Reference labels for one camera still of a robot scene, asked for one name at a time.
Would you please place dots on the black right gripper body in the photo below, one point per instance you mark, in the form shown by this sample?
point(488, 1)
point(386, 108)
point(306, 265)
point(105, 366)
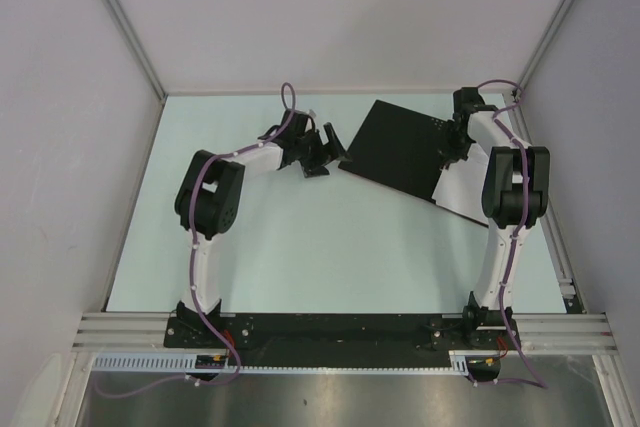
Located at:
point(458, 141)

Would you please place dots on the aluminium left corner post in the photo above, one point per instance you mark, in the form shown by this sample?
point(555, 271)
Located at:
point(133, 43)

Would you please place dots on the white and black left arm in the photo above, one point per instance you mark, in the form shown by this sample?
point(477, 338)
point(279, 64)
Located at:
point(209, 198)

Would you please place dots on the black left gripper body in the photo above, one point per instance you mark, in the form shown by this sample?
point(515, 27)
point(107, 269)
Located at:
point(310, 150)

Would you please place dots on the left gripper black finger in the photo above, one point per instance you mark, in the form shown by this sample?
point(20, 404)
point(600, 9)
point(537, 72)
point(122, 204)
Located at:
point(334, 148)
point(312, 172)

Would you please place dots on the red and black file folder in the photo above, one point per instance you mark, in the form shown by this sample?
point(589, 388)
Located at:
point(398, 148)

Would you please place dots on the aluminium right side rail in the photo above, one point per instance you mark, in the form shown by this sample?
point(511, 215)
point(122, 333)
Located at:
point(550, 226)

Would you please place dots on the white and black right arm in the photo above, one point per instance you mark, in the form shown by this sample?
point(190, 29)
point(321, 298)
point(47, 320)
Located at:
point(514, 196)

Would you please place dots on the printed text paper sheet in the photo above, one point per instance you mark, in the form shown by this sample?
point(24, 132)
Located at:
point(459, 188)

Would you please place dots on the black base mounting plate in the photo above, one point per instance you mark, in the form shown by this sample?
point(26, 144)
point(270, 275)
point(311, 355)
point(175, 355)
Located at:
point(341, 341)

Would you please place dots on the aluminium front frame rail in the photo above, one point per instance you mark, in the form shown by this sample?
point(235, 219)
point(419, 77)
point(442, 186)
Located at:
point(541, 334)

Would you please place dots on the aluminium corner post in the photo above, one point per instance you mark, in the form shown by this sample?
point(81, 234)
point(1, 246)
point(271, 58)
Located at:
point(552, 28)
point(133, 43)

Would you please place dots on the aluminium right corner post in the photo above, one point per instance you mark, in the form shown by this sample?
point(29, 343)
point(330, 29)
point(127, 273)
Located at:
point(552, 28)

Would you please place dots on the light blue slotted cable duct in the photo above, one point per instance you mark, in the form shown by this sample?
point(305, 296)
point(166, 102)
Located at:
point(196, 364)

